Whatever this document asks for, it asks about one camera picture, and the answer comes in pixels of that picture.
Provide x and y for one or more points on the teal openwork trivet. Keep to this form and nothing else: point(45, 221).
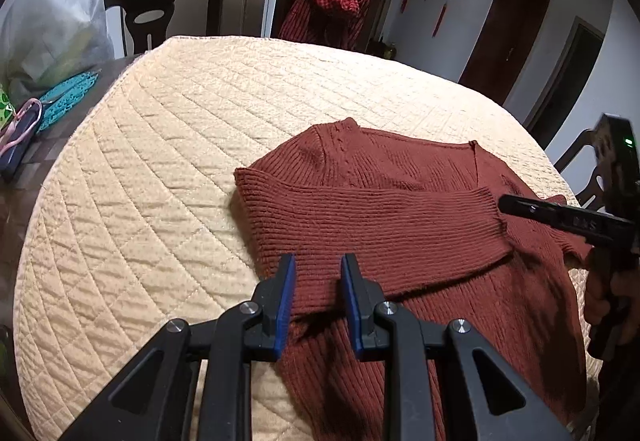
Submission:
point(65, 96)

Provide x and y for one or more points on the pink and blue pouch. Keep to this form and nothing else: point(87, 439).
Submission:
point(20, 131)

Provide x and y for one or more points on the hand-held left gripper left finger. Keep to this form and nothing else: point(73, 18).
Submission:
point(284, 313)

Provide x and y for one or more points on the brown wooden door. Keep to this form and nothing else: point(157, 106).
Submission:
point(500, 31)

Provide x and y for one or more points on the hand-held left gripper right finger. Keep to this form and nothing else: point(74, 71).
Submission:
point(351, 308)

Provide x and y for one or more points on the green leaf print packet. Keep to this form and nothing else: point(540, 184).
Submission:
point(4, 106)

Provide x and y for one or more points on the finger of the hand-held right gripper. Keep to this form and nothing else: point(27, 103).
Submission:
point(550, 213)

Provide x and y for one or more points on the rust red knit sweater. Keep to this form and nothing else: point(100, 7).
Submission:
point(400, 221)

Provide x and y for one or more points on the red checked garment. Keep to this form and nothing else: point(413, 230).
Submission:
point(325, 6)

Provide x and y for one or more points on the person's right hand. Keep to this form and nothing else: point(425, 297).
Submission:
point(597, 306)

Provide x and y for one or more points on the dark framed door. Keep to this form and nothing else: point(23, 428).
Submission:
point(565, 81)

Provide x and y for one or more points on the white plastic bag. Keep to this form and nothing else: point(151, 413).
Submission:
point(55, 21)

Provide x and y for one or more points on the beige quilted mat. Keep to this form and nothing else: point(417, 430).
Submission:
point(175, 146)

